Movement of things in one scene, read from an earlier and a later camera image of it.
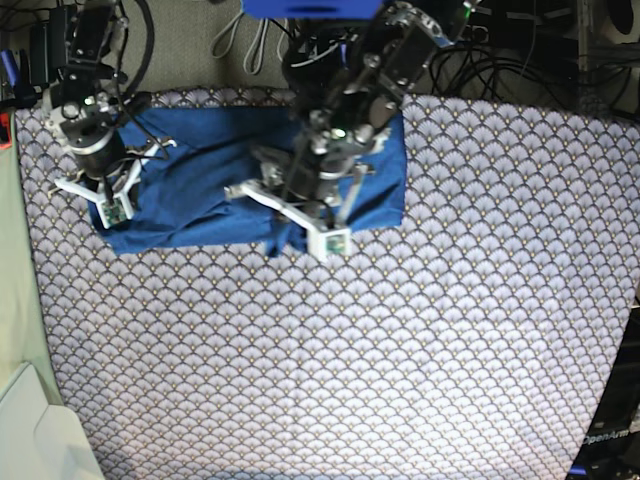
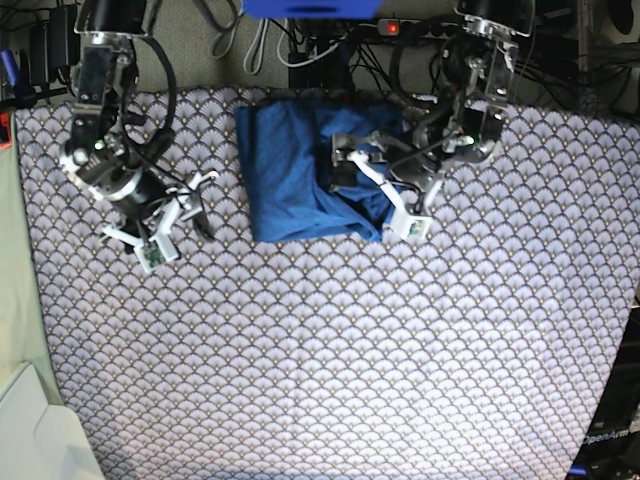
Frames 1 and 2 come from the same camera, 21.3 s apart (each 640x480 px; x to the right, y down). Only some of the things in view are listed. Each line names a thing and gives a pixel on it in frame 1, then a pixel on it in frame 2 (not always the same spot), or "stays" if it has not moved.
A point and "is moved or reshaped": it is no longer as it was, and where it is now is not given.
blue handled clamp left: [17, 73] stays
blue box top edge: [313, 9] stays
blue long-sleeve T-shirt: [183, 192] is moved or reshaped
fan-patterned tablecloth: [473, 342] stays
